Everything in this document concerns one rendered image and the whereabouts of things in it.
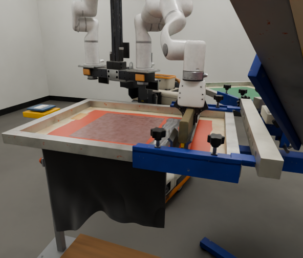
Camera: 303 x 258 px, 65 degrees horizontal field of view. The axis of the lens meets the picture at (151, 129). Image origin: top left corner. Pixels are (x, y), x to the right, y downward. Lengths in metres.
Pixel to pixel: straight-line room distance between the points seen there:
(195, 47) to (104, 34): 4.42
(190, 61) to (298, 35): 0.68
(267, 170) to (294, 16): 0.48
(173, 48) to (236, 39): 3.82
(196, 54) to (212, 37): 3.84
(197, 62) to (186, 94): 0.12
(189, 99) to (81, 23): 1.07
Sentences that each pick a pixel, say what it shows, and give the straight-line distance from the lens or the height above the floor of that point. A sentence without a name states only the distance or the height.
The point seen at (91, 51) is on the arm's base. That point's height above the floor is 1.23.
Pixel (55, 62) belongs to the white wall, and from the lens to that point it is 5.88.
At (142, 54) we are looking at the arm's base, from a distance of 1.48.
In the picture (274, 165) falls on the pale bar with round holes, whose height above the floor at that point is 1.03.
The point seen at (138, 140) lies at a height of 0.96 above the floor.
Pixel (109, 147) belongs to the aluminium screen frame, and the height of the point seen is 0.99.
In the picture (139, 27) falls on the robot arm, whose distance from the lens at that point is 1.48.
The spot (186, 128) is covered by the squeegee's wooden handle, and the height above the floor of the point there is 1.04.
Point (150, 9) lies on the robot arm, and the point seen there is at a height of 1.44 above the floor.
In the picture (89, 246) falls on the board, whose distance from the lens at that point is 1.81.
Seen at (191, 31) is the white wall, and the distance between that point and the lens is 4.74.
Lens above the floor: 1.29
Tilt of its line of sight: 20 degrees down
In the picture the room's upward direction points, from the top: 1 degrees clockwise
